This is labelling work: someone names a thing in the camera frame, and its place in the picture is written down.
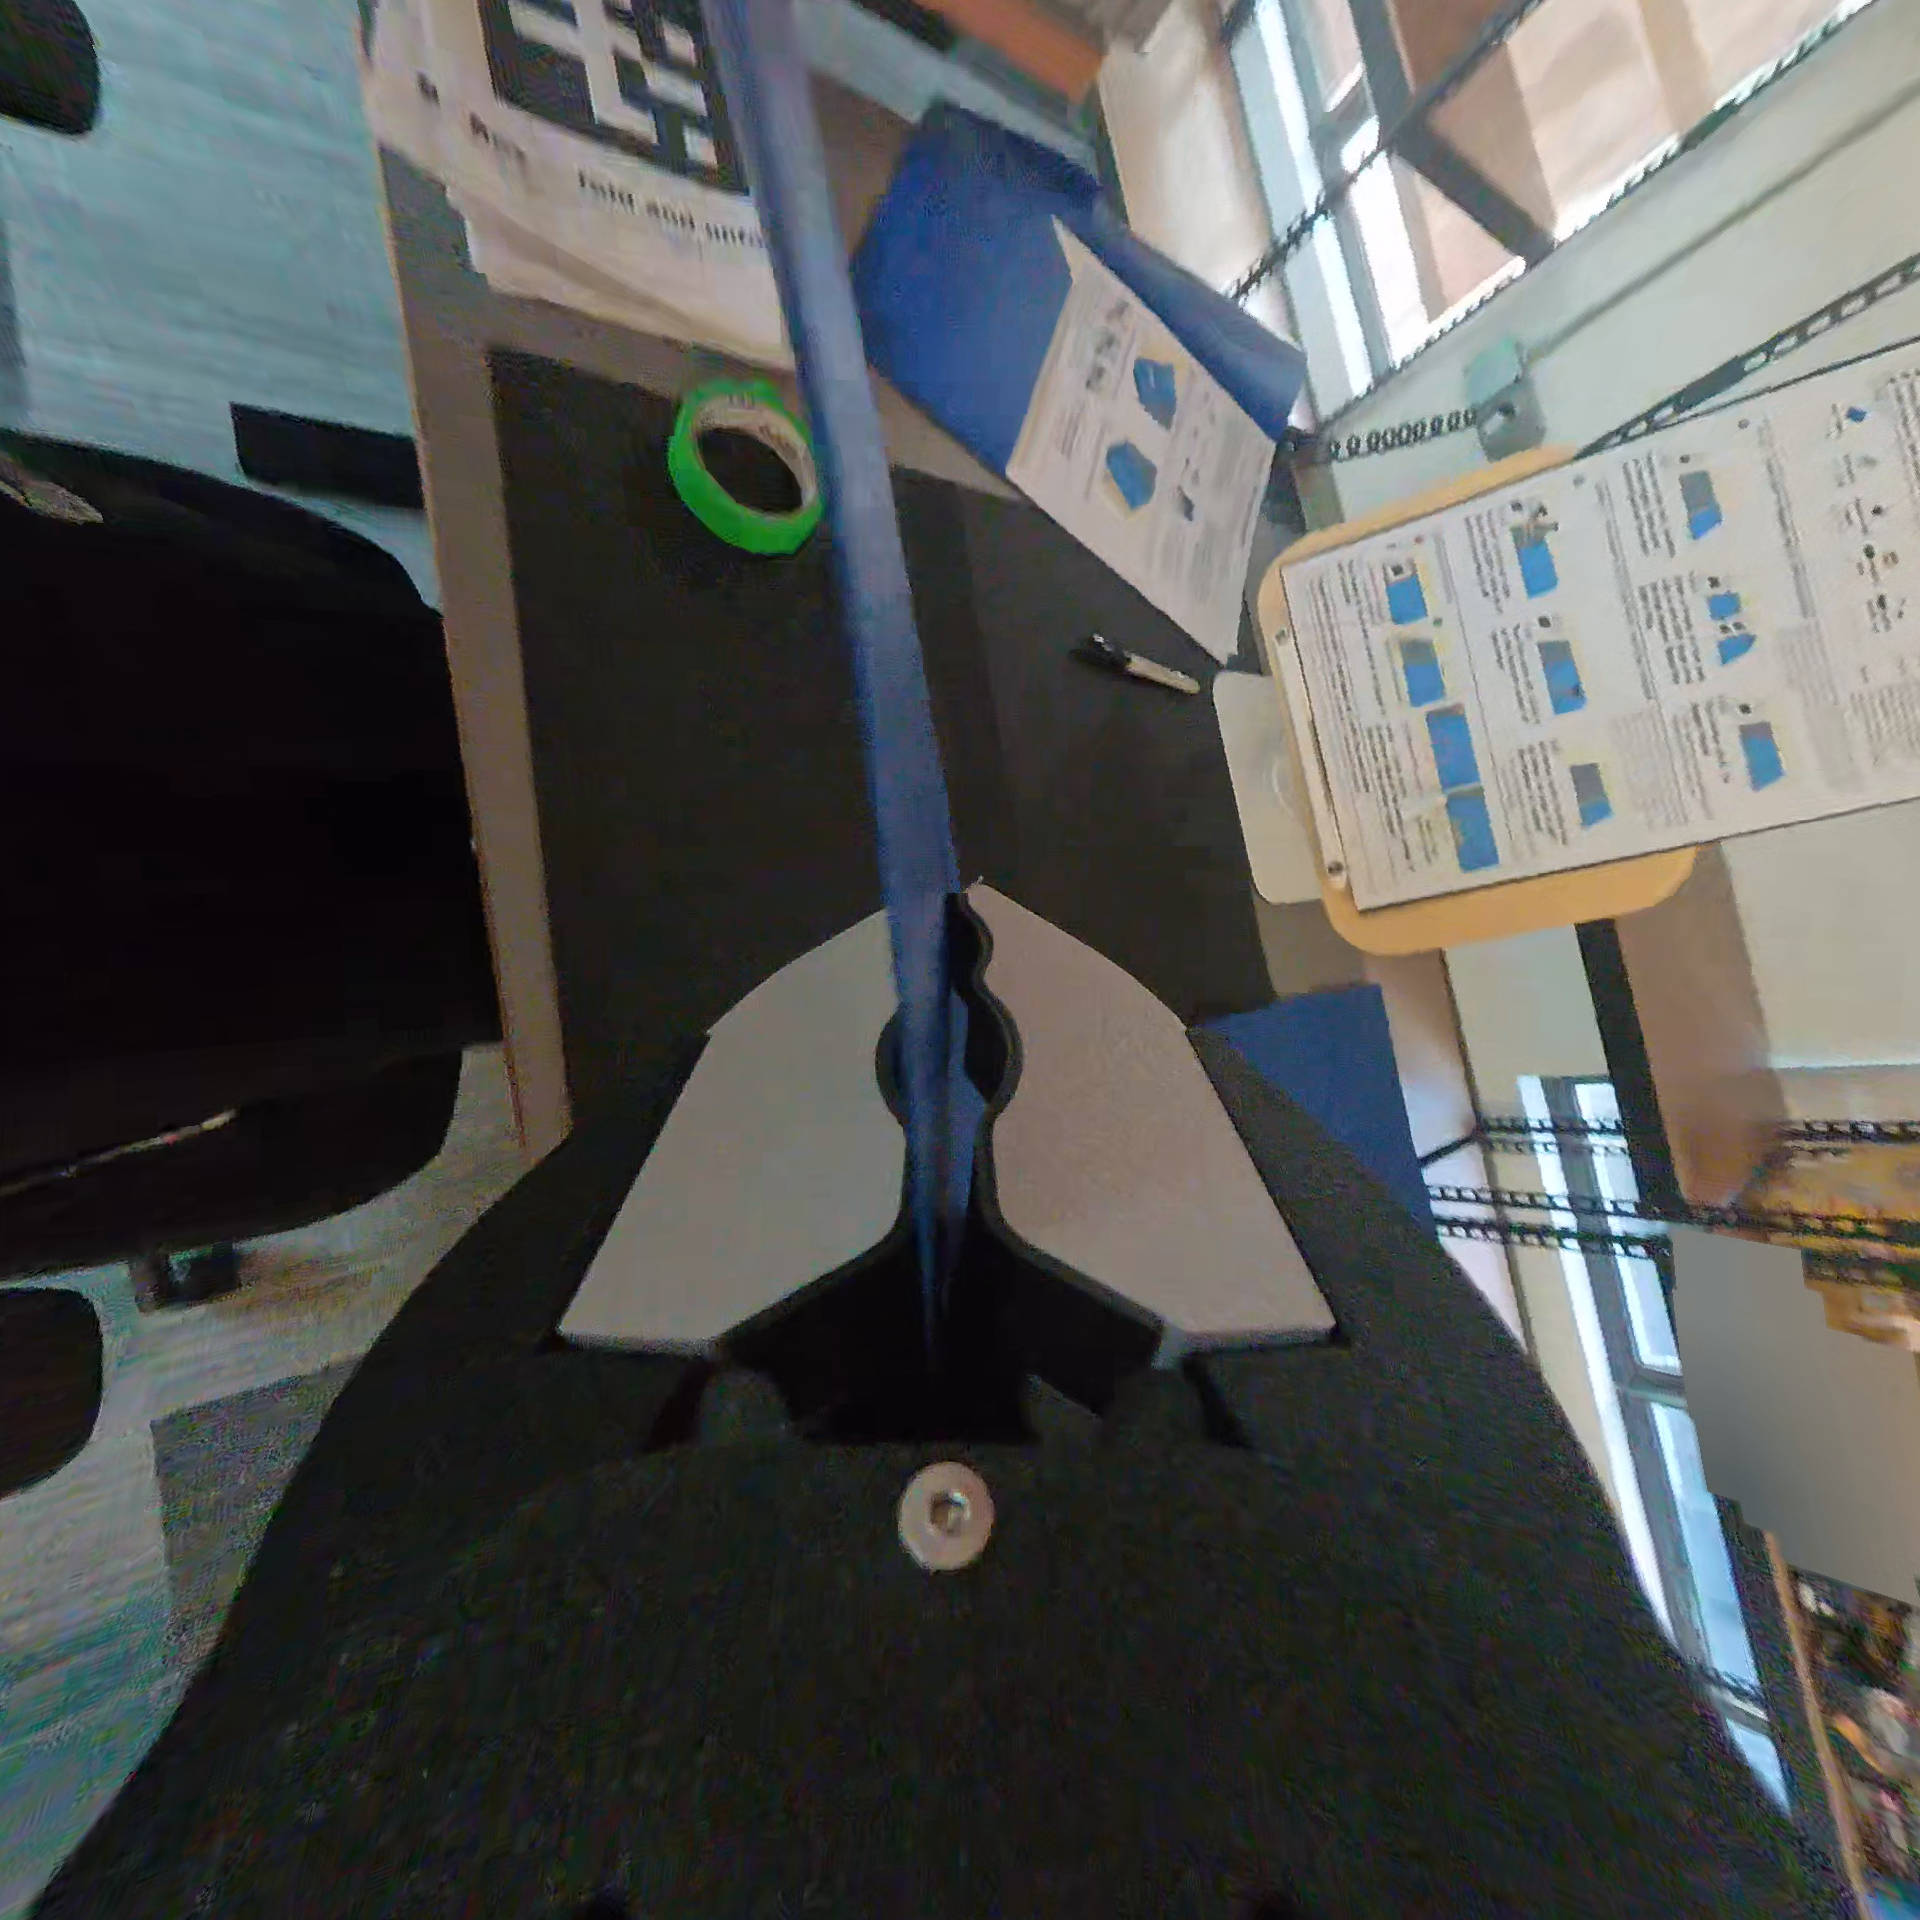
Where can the paper sheets with black tag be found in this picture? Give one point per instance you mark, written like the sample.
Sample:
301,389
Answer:
600,255

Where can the black office chair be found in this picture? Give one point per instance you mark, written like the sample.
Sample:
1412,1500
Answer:
224,841

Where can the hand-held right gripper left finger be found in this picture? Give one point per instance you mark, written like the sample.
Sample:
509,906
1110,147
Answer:
750,1169

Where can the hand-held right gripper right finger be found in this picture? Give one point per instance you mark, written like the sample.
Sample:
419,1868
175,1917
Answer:
1141,1169

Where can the black marker pen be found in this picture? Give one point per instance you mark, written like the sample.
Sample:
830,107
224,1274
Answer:
1133,663

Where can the wooden clipboard with instruction sheet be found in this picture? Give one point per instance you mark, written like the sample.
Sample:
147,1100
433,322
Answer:
1620,661

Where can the grey metal shelf rack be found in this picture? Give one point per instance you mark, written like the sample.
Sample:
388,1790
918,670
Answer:
1693,210

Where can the large blue plastic sheet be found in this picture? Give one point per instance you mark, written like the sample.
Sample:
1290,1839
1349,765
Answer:
960,270

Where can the white instruction sheet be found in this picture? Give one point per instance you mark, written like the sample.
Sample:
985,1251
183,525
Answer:
1156,450

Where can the green tape roll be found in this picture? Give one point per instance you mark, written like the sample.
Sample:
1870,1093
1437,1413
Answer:
704,487

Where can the blue cloth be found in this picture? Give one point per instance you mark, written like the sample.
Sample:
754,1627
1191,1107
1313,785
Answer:
841,450

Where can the white stand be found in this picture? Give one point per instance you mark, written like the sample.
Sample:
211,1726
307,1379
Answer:
1261,781

